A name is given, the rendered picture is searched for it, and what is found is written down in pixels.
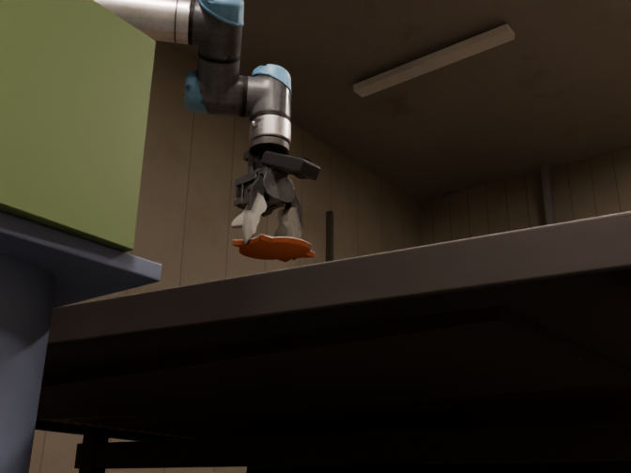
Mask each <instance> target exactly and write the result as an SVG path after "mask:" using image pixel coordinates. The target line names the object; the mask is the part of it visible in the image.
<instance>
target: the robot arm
mask: <svg viewBox="0 0 631 473"><path fill-rule="evenodd" d="M94 1H95V2H97V3H98V4H100V5H101V6H103V7H104V8H107V9H108V10H110V11H111V12H113V13H114V14H115V15H116V16H118V17H119V18H121V19H123V20H124V21H126V22H127V23H129V24H131V25H132V26H134V27H135V28H137V29H139V30H140V31H142V32H143V33H145V34H146V35H148V36H149V37H151V38H153V39H155V40H157V41H166V42H174V43H182V44H189V45H194V46H198V55H197V70H190V71H188V72H187V75H186V83H185V107H186V109H187V110H188V111H190V112H194V113H201V114H208V115H212V114H216V115H228V116H239V117H250V135H249V144H250V150H249V151H247V152H245V153H243V159H244V160H246V161H248V174H247V175H243V176H241V177H239V178H237V179H235V191H234V206H237V207H238V208H241V209H244V211H243V212H242V213H241V214H240V215H238V216H237V217H236V218H234V220H233V221H232V224H231V226H232V227H233V228H242V236H243V243H244V244H245V245H247V244H248V243H249V242H250V240H251V238H253V237H254V235H255V234H256V232H255V229H256V226H257V224H259V219H260V216H261V215H262V217H265V216H268V215H269V214H271V212H273V210H274V209H277V208H279V207H283V206H284V207H285V209H281V210H280V211H279V212H278V221H279V227H278V229H277V230H276V231H275V233H274V237H294V238H298V239H301V229H302V211H301V205H300V200H299V198H298V196H297V194H296V190H294V184H293V183H292V181H291V177H289V176H288V174H290V175H294V176H295V177H297V178H299V179H307V178H308V179H312V180H317V178H318V175H319V172H320V167H319V166H317V165H315V164H313V163H312V162H311V161H310V160H309V159H307V158H296V157H292V156H288V154H289V147H290V143H291V99H292V91H291V78H290V75H289V73H288V71H287V70H286V69H284V68H282V67H280V66H277V65H272V64H267V65H266V66H259V67H257V68H256V69H254V71H253V73H252V76H242V75H239V63H240V50H241V39H242V27H243V25H244V21H243V16H244V1H243V0H199V1H197V0H94ZM237 187H238V194H237Z"/></svg>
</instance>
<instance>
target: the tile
mask: <svg viewBox="0 0 631 473"><path fill-rule="evenodd" d="M232 245H233V246H236V247H239V253H240V254H242V255H244V256H247V257H251V258H254V259H262V260H275V259H277V260H280V261H283V262H287V261H289V260H291V259H297V258H309V257H313V258H315V255H316V253H315V252H312V251H311V244H310V243H309V242H307V241H305V240H302V239H298V238H294V237H285V236H277V237H270V236H265V235H263V234H261V235H260V236H258V237H255V238H251V240H250V242H249V243H248V244H247V245H245V244H244V243H243V239H241V240H233V244H232Z"/></svg>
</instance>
